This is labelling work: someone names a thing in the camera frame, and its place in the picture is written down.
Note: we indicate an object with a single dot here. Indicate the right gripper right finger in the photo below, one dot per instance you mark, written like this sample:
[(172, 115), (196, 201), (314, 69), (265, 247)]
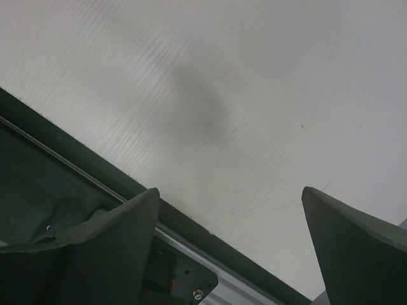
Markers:
[(362, 258)]

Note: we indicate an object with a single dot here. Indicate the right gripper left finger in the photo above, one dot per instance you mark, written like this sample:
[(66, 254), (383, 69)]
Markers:
[(101, 261)]

